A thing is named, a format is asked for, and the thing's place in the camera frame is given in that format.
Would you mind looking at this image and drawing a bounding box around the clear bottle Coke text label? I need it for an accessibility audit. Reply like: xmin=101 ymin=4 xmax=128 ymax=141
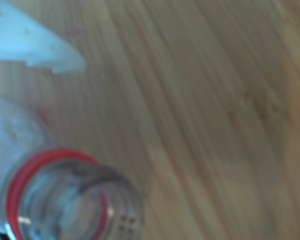
xmin=0 ymin=147 xmax=146 ymax=240

